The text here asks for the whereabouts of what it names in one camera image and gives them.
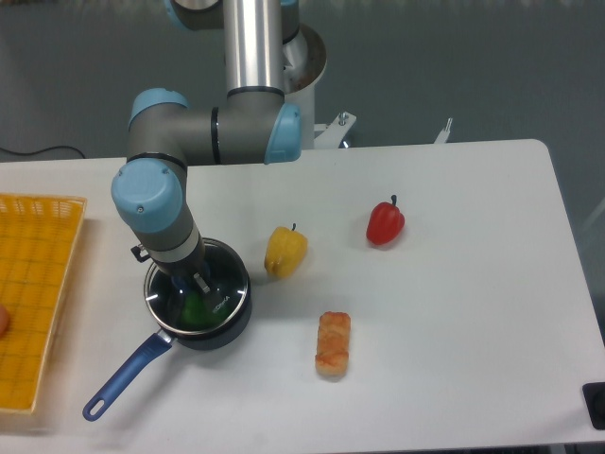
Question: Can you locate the black device table corner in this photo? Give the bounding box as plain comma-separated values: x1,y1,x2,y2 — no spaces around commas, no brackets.
582,382,605,430

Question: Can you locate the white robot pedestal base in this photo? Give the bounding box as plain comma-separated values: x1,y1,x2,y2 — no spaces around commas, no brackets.
281,23,455,150

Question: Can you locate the glass pot lid blue knob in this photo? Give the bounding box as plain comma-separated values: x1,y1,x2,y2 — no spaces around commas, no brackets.
144,238,251,340

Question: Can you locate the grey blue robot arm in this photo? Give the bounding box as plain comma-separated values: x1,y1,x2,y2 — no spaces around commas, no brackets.
111,1,303,287

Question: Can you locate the yellow bell pepper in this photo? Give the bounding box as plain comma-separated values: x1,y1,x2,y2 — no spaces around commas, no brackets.
264,222,308,279

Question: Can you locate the braided bread loaf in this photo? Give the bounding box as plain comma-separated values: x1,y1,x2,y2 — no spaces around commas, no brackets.
315,311,351,377

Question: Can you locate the orange round food item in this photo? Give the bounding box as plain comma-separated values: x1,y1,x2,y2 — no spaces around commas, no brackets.
0,305,10,336

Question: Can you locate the yellow wicker basket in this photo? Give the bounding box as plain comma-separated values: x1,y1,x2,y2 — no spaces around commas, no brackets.
1,193,87,414

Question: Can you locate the dark pot blue handle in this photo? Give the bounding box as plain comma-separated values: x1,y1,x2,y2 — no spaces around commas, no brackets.
82,240,254,423

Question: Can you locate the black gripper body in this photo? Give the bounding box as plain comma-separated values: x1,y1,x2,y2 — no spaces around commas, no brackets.
130,243,206,278

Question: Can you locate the black floor cable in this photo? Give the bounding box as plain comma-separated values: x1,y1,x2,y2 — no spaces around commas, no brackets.
0,145,87,159

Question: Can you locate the green bell pepper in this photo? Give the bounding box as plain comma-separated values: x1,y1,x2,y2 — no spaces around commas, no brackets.
178,293,221,331

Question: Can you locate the red bell pepper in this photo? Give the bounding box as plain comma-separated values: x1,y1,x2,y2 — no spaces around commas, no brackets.
366,195,406,246

